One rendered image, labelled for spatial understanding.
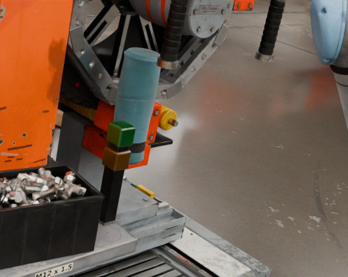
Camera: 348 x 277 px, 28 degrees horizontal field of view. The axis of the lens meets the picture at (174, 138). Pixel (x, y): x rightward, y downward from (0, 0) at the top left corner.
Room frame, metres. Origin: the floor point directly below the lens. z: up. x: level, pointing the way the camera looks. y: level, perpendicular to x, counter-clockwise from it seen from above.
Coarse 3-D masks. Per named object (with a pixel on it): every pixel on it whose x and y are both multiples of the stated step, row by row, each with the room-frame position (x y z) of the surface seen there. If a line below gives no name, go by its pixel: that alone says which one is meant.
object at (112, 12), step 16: (112, 0) 1.68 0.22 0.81; (112, 16) 1.68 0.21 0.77; (128, 16) 1.72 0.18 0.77; (96, 32) 1.66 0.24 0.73; (128, 32) 1.95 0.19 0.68; (144, 32) 1.77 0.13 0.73; (160, 32) 1.91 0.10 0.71; (96, 48) 1.90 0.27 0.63; (112, 48) 1.90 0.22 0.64; (160, 48) 1.86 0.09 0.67; (112, 64) 1.71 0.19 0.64
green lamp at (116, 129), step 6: (108, 126) 1.23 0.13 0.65; (114, 126) 1.22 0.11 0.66; (120, 126) 1.22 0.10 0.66; (126, 126) 1.23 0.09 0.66; (132, 126) 1.24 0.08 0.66; (108, 132) 1.23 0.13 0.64; (114, 132) 1.22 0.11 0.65; (120, 132) 1.21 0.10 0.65; (126, 132) 1.22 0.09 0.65; (132, 132) 1.23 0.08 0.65; (108, 138) 1.23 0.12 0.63; (114, 138) 1.22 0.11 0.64; (120, 138) 1.21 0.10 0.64; (126, 138) 1.22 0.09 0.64; (132, 138) 1.23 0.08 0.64; (114, 144) 1.22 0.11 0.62; (120, 144) 1.21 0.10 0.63; (126, 144) 1.22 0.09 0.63; (132, 144) 1.24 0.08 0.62
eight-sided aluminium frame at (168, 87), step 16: (80, 0) 1.48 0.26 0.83; (80, 16) 1.47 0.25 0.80; (224, 16) 1.84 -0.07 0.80; (80, 32) 1.47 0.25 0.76; (224, 32) 1.85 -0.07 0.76; (80, 48) 1.47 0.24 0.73; (192, 48) 1.83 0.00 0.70; (208, 48) 1.81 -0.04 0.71; (80, 64) 1.50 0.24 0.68; (96, 64) 1.52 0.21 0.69; (192, 64) 1.77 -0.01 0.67; (96, 80) 1.53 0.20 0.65; (112, 80) 1.56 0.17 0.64; (160, 80) 1.74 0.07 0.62; (176, 80) 1.74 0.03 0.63; (96, 96) 1.60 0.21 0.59; (112, 96) 1.57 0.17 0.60; (160, 96) 1.70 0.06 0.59
